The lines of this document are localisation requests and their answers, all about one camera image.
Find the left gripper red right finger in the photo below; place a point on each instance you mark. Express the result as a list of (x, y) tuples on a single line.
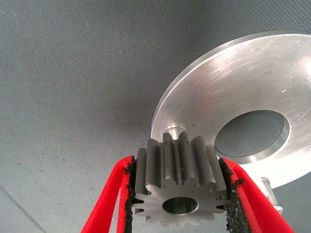
[(250, 206)]

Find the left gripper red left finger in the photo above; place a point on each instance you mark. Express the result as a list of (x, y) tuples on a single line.
[(109, 194)]

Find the steel planetary gear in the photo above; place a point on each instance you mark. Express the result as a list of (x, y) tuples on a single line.
[(179, 165)]

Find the round metal carrier plate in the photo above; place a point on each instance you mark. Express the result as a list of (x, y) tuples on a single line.
[(243, 80)]

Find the dark grey table cloth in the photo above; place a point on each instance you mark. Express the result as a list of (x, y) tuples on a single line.
[(73, 72)]

